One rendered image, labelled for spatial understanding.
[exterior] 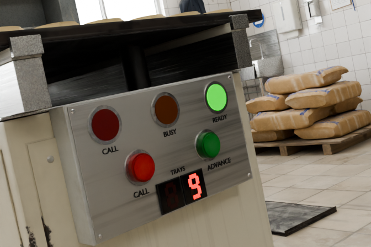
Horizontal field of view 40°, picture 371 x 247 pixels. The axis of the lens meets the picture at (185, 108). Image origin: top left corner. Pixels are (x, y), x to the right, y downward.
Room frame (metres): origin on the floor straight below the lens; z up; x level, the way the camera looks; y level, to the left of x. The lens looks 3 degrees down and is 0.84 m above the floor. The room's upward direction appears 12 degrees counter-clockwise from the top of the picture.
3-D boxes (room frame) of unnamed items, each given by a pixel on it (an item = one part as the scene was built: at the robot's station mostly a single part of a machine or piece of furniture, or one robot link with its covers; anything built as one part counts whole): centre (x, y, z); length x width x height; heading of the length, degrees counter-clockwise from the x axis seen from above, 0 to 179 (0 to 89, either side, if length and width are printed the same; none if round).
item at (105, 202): (0.58, 0.03, 0.77); 0.24 x 0.04 x 0.14; 131
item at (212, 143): (0.60, -0.02, 0.76); 0.03 x 0.02 x 0.03; 131
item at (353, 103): (4.93, -1.27, 0.32); 0.72 x 0.42 x 0.18; 38
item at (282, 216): (2.81, -0.34, 0.02); 0.60 x 0.40 x 0.03; 36
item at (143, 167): (0.53, 0.06, 0.76); 0.03 x 0.02 x 0.03; 131
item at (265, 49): (5.71, -0.93, 0.93); 0.99 x 0.38 x 1.09; 38
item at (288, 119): (4.68, -0.92, 0.32); 0.72 x 0.42 x 0.17; 42
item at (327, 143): (4.81, -1.09, 0.06); 1.20 x 0.80 x 0.11; 40
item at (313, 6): (5.21, -1.44, 1.27); 0.19 x 0.10 x 0.30; 128
